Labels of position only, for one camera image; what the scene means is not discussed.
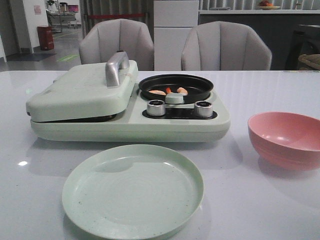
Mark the shrimp pieces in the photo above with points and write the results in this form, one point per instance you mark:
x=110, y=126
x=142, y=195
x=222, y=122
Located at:
x=168, y=90

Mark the pink bowl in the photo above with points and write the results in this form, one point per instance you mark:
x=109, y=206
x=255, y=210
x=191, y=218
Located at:
x=288, y=140

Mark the mint green breakfast maker base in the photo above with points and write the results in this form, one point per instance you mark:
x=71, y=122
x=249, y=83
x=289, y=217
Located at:
x=132, y=126

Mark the left silver knob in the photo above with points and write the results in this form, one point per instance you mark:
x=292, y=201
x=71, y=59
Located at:
x=156, y=108

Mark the silver knob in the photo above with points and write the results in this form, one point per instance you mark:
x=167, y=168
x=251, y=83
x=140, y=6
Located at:
x=203, y=109
x=156, y=108

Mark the right silver knob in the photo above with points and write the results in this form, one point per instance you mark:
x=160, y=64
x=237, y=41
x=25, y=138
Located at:
x=203, y=109

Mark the black round frying pan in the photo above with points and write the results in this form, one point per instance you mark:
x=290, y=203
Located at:
x=198, y=88

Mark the mint green plate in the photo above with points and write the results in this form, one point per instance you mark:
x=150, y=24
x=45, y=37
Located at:
x=133, y=192

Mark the beige chair right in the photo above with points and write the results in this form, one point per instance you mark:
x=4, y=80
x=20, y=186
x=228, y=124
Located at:
x=225, y=46

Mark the beige chair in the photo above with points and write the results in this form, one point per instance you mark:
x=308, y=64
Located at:
x=109, y=37
x=225, y=46

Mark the beige chair left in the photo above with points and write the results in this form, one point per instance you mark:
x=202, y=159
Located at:
x=109, y=37

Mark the white cabinet column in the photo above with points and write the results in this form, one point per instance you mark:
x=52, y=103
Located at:
x=172, y=20

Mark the red trash bin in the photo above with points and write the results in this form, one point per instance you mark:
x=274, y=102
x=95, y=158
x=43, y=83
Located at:
x=45, y=37

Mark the dark floor mat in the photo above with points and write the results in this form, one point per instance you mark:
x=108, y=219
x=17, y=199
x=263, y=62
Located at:
x=29, y=57

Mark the dark counter with white top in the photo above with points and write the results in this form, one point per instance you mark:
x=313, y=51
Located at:
x=275, y=27

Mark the fruit bowl on counter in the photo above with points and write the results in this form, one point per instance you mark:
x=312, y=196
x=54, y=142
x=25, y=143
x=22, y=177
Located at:
x=267, y=5

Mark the dark appliance at right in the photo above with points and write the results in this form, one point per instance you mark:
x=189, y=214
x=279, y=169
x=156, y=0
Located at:
x=305, y=40

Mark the mint green pan handle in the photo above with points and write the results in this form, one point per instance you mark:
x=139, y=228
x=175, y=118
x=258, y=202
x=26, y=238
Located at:
x=174, y=98

